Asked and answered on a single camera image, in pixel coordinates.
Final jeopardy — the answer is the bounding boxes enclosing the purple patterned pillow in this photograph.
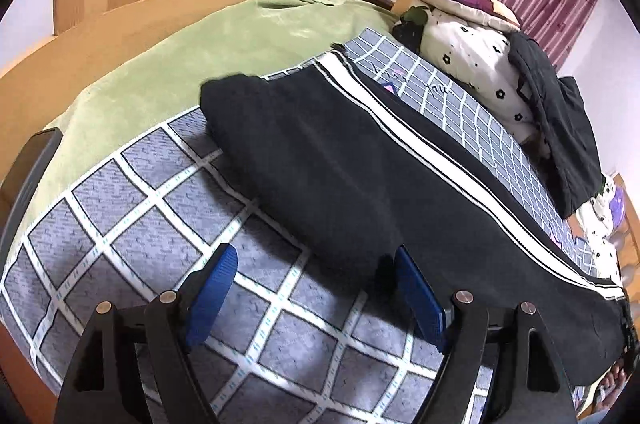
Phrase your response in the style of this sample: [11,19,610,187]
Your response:
[419,0,521,32]

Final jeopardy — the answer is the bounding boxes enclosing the black striped sweatpants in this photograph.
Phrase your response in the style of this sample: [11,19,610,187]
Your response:
[200,51,626,385]

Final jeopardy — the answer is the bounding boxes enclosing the black jacket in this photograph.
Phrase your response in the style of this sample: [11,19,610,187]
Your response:
[508,32,604,219]

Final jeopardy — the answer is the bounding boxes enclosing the grey checked star blanket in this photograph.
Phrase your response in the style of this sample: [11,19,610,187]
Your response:
[0,27,626,424]

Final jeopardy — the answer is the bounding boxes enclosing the green bed sheet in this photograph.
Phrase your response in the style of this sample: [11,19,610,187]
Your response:
[20,0,395,229]

